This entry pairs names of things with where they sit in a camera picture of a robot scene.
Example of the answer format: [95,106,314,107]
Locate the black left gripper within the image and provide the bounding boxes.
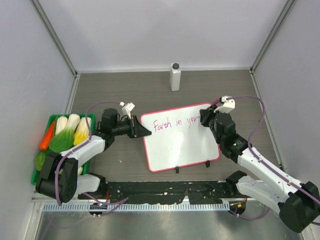
[111,115,150,138]

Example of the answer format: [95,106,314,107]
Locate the purple capped marker pen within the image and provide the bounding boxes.
[210,98,220,109]

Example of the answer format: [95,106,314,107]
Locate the pink framed whiteboard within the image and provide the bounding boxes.
[140,102,221,173]

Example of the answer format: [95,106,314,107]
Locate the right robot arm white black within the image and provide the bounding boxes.
[199,105,320,233]

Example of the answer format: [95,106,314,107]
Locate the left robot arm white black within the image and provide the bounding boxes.
[35,108,152,204]

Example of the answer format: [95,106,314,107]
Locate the yellow white toy cabbage right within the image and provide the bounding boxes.
[73,117,90,146]

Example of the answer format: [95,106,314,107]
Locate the white bottle black cap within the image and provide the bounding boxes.
[170,62,181,92]

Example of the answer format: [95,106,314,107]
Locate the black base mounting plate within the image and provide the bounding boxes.
[90,181,247,205]

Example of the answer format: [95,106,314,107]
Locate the white green toy cabbage middle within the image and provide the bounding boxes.
[65,114,81,133]

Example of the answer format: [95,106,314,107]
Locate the white toy cabbage left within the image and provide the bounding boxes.
[55,116,68,135]

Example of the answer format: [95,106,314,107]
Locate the orange toy carrot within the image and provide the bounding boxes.
[39,121,55,151]

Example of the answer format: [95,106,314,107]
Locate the green leafy toy vegetable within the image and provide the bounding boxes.
[33,127,76,171]

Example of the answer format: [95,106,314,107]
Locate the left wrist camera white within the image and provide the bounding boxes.
[119,102,135,119]

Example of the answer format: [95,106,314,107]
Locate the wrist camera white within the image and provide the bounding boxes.
[119,102,135,119]
[214,95,236,114]

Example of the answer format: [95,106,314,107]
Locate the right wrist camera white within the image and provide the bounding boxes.
[214,95,236,114]

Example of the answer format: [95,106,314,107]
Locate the white slotted cable duct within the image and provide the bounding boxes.
[42,201,230,213]

